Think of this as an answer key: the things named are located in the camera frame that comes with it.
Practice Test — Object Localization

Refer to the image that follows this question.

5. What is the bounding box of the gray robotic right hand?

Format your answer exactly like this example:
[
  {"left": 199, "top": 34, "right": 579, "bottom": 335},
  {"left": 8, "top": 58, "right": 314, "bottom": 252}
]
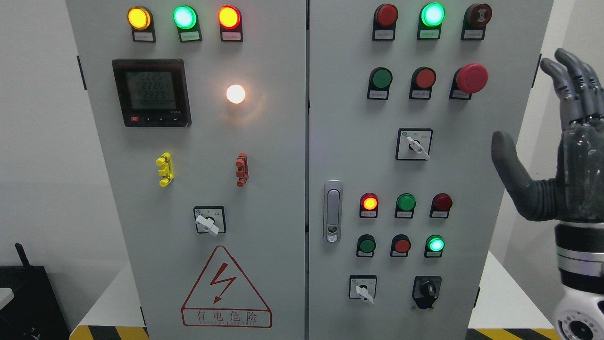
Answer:
[{"left": 491, "top": 48, "right": 604, "bottom": 223}]

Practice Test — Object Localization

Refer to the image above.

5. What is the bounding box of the gray rotary switch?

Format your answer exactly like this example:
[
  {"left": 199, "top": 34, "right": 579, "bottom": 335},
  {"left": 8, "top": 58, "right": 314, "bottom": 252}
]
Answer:
[
  {"left": 395, "top": 128, "right": 433, "bottom": 161},
  {"left": 349, "top": 275, "right": 377, "bottom": 304}
]

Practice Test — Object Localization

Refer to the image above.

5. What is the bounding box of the lit green indicator lower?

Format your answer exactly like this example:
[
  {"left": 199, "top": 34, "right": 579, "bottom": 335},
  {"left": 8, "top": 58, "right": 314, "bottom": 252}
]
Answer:
[{"left": 424, "top": 235, "right": 445, "bottom": 258}]

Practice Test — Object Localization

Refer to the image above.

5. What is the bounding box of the red emergency stop button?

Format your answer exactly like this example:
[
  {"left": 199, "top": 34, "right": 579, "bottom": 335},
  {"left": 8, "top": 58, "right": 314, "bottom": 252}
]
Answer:
[{"left": 449, "top": 63, "right": 489, "bottom": 101}]

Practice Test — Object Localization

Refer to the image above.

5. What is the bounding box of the green indicator middle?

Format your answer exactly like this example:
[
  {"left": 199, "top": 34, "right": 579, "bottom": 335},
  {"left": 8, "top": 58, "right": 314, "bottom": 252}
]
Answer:
[{"left": 394, "top": 192, "right": 417, "bottom": 218}]

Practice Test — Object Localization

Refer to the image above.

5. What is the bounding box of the gray right cabinet door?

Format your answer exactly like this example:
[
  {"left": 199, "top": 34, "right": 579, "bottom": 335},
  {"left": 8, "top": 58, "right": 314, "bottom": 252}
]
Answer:
[{"left": 308, "top": 0, "right": 553, "bottom": 340}]

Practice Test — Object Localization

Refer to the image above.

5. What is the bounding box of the gray cabinet door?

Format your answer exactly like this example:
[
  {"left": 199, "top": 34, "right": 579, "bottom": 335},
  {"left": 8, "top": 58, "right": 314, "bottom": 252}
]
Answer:
[
  {"left": 66, "top": 0, "right": 307, "bottom": 340},
  {"left": 308, "top": 0, "right": 553, "bottom": 340}
]

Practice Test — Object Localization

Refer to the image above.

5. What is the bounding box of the red push button lower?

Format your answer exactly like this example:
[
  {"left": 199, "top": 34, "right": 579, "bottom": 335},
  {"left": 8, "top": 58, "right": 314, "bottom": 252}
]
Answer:
[{"left": 390, "top": 234, "right": 411, "bottom": 258}]

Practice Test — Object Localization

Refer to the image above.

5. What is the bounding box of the red push button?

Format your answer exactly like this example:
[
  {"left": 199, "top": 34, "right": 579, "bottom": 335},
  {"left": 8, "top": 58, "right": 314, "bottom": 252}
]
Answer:
[
  {"left": 409, "top": 67, "right": 436, "bottom": 100},
  {"left": 390, "top": 234, "right": 411, "bottom": 258}
]

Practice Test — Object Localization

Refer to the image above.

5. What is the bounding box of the red push button upper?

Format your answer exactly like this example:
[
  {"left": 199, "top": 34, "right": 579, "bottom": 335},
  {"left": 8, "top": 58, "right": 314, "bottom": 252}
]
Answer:
[{"left": 409, "top": 67, "right": 436, "bottom": 100}]

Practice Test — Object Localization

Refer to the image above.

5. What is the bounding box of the dark red buzzer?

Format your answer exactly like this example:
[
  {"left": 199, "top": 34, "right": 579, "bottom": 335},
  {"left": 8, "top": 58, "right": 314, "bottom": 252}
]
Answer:
[{"left": 460, "top": 3, "right": 493, "bottom": 41}]

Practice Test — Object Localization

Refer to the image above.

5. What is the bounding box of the lit red indicator middle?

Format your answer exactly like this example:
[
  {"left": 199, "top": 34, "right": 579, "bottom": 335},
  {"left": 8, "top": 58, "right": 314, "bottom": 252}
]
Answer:
[{"left": 360, "top": 192, "right": 379, "bottom": 218}]

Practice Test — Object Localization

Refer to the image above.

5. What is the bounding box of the green push button lower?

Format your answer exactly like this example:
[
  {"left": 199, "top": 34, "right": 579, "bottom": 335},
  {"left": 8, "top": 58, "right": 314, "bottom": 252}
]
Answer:
[{"left": 356, "top": 234, "right": 376, "bottom": 257}]

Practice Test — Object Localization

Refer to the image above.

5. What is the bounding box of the green push button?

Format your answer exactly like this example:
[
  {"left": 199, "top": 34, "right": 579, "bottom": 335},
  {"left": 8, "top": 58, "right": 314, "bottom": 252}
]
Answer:
[
  {"left": 367, "top": 67, "right": 393, "bottom": 100},
  {"left": 356, "top": 234, "right": 376, "bottom": 257}
]

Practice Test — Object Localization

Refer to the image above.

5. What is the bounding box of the green push button upper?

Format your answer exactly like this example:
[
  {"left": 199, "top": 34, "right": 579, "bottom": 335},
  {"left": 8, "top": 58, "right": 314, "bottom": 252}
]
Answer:
[{"left": 367, "top": 67, "right": 393, "bottom": 100}]

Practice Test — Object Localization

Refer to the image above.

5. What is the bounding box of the green lit indicator top right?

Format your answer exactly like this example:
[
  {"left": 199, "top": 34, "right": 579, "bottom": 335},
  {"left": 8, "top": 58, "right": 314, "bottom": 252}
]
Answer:
[{"left": 417, "top": 2, "right": 446, "bottom": 40}]

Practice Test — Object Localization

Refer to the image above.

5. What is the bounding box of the red indicator light top right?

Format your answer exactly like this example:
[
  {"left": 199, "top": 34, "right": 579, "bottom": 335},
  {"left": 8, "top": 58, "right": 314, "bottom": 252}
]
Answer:
[{"left": 372, "top": 4, "right": 399, "bottom": 41}]

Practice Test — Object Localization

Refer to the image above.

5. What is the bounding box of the red indicator light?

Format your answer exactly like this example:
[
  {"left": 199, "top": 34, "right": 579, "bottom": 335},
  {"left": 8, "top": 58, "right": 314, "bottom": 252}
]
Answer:
[
  {"left": 217, "top": 5, "right": 243, "bottom": 42},
  {"left": 372, "top": 4, "right": 399, "bottom": 41}
]

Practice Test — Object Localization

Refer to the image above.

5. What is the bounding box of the red terminal clip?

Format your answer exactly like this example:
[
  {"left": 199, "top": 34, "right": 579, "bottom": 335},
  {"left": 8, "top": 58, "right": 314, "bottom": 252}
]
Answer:
[{"left": 235, "top": 153, "right": 249, "bottom": 187}]

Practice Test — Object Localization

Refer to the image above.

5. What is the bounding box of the white glowing lamp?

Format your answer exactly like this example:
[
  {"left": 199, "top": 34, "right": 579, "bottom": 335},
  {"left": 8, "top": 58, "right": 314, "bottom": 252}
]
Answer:
[{"left": 225, "top": 84, "right": 246, "bottom": 105}]

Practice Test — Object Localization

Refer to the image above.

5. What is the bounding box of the electrical danger warning sticker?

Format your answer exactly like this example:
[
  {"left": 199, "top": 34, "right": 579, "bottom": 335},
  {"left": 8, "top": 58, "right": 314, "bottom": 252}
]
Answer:
[{"left": 181, "top": 246, "right": 272, "bottom": 328}]

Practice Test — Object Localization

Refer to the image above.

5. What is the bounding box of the gray left cabinet door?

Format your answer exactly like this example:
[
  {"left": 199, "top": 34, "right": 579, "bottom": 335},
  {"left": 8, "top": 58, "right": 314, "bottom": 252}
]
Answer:
[{"left": 66, "top": 0, "right": 307, "bottom": 340}]

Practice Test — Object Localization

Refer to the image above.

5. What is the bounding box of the red indicator light top left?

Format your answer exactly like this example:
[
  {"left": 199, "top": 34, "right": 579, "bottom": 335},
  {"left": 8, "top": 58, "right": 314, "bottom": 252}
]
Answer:
[{"left": 217, "top": 5, "right": 243, "bottom": 42}]

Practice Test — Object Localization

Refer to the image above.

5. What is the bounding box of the yellow terminal clip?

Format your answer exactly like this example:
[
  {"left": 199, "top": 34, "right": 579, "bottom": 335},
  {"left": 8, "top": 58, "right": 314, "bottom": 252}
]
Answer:
[{"left": 156, "top": 152, "right": 174, "bottom": 187}]

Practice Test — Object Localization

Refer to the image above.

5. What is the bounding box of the green indicator light top left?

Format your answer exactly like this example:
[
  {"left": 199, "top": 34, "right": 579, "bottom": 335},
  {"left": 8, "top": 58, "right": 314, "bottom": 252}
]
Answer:
[{"left": 172, "top": 5, "right": 202, "bottom": 43}]

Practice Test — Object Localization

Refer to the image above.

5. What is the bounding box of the digital power meter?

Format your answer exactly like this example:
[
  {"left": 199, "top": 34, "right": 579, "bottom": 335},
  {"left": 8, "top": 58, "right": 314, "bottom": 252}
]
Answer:
[{"left": 112, "top": 59, "right": 192, "bottom": 127}]

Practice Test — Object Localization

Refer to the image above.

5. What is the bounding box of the yellow indicator light top left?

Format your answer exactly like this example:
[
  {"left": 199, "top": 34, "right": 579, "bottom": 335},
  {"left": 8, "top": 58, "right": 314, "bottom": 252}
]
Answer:
[{"left": 127, "top": 6, "right": 157, "bottom": 43}]

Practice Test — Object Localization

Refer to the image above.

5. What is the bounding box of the black box with antenna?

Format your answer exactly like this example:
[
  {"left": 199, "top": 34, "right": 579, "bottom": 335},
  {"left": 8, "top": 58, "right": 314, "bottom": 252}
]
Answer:
[{"left": 0, "top": 243, "right": 70, "bottom": 340}]

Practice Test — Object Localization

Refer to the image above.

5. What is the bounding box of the black key selector switch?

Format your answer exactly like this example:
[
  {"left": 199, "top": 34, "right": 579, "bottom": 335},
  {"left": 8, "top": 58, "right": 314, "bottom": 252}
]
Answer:
[{"left": 412, "top": 276, "right": 442, "bottom": 309}]

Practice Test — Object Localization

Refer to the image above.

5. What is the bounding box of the silver door lock handle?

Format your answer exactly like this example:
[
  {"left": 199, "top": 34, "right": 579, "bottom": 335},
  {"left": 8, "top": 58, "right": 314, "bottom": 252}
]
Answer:
[{"left": 323, "top": 180, "right": 343, "bottom": 243}]

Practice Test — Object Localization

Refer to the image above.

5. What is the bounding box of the gray rotary switch left door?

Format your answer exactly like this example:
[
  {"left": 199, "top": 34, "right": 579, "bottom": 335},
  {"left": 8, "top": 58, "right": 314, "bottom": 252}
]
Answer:
[{"left": 193, "top": 206, "right": 227, "bottom": 236}]

